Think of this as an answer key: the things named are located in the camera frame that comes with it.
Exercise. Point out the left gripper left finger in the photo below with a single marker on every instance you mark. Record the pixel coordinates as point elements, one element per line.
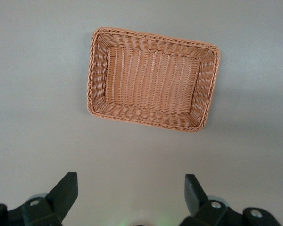
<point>59,197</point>

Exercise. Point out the brown wicker basket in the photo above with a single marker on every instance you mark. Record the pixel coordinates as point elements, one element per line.
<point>153,82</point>

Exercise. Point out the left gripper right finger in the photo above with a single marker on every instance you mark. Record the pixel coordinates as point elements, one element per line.
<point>195,195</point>

